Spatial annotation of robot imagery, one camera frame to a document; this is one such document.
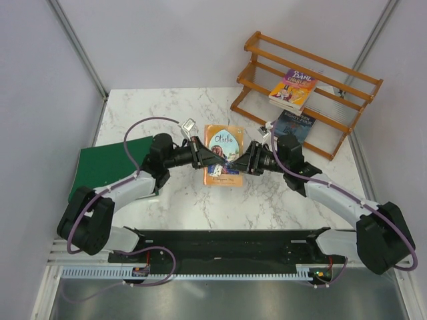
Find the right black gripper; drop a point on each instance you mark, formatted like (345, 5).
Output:
(249, 160)

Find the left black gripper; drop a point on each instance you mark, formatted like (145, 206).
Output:
(201, 156)

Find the tan illustrated book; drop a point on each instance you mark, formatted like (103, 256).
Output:
(226, 142)

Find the dark blue Nineteen Eighty-Four book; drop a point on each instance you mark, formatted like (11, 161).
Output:
(297, 125)

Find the purple orange Roald Dahl book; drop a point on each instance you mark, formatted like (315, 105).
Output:
(294, 89)

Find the green lever arch file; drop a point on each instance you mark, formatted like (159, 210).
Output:
(102, 165)

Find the red Treehouse book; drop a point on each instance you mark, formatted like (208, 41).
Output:
(295, 110)

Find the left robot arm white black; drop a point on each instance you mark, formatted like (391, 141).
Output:
(87, 221)

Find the orange wooden shelf rack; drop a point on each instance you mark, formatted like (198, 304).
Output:
(338, 101)

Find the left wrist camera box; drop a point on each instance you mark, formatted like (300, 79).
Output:
(186, 127)

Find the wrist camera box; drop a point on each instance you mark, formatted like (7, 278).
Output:
(186, 127)
(266, 129)

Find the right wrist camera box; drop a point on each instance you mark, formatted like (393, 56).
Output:
(266, 129)

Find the white slotted cable duct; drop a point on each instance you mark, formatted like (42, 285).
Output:
(132, 273)

